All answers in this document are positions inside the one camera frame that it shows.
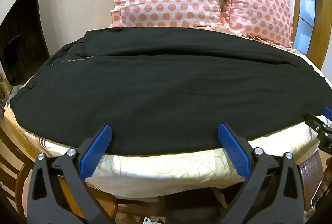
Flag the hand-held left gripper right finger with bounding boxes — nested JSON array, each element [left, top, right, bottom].
[[215, 122, 305, 224]]

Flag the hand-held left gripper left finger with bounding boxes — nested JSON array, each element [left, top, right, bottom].
[[27, 124, 115, 224]]

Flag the black pants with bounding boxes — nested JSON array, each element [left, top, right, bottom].
[[10, 27, 332, 156]]

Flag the person's right hand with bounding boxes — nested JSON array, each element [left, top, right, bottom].
[[321, 169, 332, 199]]

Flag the yellow patterned bed sheet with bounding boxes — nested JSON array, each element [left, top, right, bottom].
[[2, 32, 332, 201]]

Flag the wooden chair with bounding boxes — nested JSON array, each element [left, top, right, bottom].
[[0, 123, 119, 224]]

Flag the glass window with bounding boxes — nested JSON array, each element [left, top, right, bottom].
[[294, 0, 317, 56]]

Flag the black television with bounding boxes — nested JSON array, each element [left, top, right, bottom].
[[0, 0, 51, 87]]

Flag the wooden bed frame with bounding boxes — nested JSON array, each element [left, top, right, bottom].
[[298, 151, 325, 214]]

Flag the wooden window frame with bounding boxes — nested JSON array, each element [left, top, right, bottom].
[[258, 0, 332, 72]]

